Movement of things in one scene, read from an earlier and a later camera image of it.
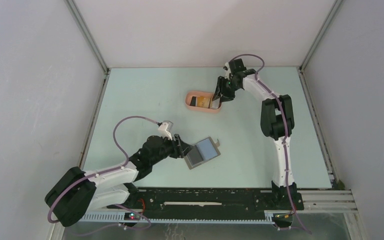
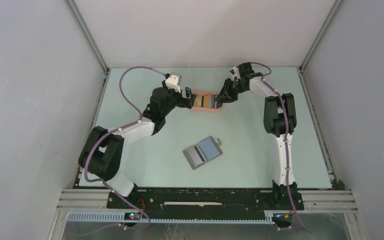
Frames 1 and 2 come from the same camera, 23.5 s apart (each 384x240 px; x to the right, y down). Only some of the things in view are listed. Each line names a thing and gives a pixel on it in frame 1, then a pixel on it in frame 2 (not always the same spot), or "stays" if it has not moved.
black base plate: (209, 200) stays
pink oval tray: (188, 99) stays
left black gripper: (180, 148) -> (187, 102)
